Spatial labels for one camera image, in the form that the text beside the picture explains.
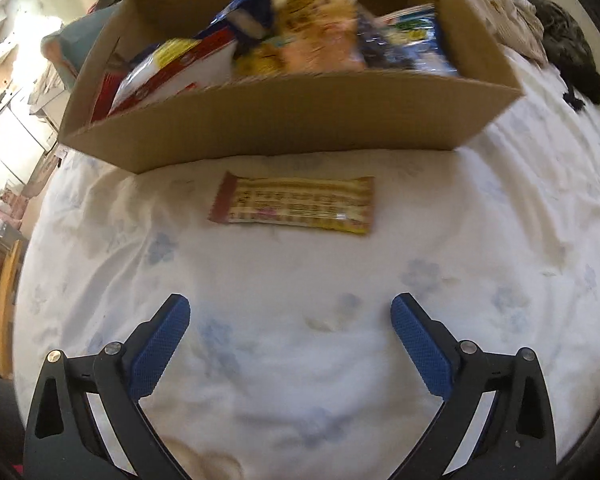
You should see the dark camouflage garment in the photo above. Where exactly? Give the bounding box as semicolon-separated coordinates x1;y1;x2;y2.
527;0;600;112

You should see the teal cushion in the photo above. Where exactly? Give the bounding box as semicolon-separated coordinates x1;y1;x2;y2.
41;3;120;91

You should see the orange peanut snack bag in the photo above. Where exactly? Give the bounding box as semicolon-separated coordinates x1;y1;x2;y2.
273;0;366;73

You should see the white floral bed sheet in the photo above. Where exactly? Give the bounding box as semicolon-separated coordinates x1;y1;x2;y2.
14;54;600;479

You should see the beige striped bear quilt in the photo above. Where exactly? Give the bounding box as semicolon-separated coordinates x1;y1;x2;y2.
467;0;548;66

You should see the blue yellow snack packet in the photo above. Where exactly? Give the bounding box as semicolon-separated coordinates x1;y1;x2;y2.
375;3;458;77

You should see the brown cardboard box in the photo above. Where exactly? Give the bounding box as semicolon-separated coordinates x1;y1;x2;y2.
59;0;522;174

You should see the yellow chip bag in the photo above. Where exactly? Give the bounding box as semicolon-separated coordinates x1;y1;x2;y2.
233;36;303;78

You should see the white drawer cabinet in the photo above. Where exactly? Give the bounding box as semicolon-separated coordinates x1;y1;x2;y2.
0;106;57;193

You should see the dark seaweed snack pack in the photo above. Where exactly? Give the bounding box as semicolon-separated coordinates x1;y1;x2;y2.
356;4;414;70

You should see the red white snack bag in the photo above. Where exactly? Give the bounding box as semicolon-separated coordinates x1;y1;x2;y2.
91;27;237;122

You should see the brown checkered wafer bar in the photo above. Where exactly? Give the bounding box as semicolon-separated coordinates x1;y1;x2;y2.
209;172;375;235

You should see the blue white snack bag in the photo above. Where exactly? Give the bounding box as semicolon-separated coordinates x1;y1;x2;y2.
130;0;275;61

